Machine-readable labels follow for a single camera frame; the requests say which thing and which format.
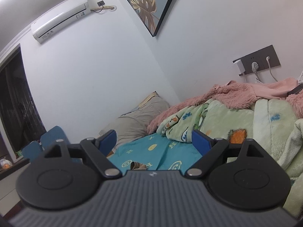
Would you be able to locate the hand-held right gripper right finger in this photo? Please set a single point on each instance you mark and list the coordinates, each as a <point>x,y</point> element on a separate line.
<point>200,144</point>

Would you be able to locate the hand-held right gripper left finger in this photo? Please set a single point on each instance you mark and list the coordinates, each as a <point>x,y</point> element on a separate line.
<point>107,142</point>

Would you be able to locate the small brown object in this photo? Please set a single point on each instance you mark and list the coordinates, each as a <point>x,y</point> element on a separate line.
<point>138,166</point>

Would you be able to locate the grey beige pillow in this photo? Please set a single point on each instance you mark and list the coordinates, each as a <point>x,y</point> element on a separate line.
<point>139,118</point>

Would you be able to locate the green printed blanket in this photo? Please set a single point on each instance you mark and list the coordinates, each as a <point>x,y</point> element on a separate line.
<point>236,120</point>

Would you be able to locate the teal printed bed sheet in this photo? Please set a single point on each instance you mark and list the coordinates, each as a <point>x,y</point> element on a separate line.
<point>151,151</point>

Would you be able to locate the blue chair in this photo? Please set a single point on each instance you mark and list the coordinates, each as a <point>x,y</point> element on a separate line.
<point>53,136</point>
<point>32,150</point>

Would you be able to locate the pink fluffy blanket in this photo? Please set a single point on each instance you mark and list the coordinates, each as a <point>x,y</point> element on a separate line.
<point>227,94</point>

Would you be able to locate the white charger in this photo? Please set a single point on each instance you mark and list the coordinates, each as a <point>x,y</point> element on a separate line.
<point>239,66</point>

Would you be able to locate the small green box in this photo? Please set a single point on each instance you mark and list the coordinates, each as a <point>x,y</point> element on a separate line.
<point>19,154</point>

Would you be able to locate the dark barred window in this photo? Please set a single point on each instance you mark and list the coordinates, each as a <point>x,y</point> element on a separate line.
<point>14,99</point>

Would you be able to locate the orange fruit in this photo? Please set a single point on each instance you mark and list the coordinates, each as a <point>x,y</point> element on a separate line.
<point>5,165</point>

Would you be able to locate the dark phone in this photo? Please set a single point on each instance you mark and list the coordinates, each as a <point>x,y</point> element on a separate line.
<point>296,90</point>

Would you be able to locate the white air conditioner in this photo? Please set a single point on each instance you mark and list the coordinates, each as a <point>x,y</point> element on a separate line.
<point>59,16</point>

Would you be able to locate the grey wall socket panel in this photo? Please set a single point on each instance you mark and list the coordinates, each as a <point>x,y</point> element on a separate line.
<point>260,54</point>

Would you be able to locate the dark wall outlet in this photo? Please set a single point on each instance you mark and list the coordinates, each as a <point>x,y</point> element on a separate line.
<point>101,3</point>

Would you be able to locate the gold leaf wall painting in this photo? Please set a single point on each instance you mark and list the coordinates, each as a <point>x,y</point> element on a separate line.
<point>146,0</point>

